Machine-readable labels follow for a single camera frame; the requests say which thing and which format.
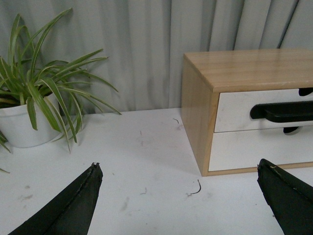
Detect white drawer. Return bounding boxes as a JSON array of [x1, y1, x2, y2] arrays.
[[208, 126, 313, 171], [214, 89, 313, 133]]

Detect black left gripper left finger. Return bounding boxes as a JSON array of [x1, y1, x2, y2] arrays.
[[10, 163, 103, 235]]

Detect white plant pot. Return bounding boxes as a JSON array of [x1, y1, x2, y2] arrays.
[[0, 105, 60, 148]]

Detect green spider plant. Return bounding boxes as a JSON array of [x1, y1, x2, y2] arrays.
[[0, 10, 110, 152]]

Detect wooden drawer cabinet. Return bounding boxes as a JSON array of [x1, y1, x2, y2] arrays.
[[181, 49, 313, 176]]

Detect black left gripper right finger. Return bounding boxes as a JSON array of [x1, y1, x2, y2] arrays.
[[257, 159, 313, 235]]

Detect black drawer handle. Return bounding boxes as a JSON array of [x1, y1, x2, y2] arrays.
[[250, 101, 313, 123]]

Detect grey curtain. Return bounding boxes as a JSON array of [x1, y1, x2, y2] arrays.
[[0, 0, 313, 111]]

